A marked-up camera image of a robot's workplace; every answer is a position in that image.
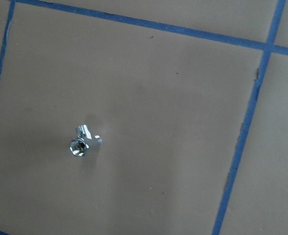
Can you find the chrome pipe fitting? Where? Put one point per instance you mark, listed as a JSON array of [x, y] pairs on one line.
[[84, 141]]

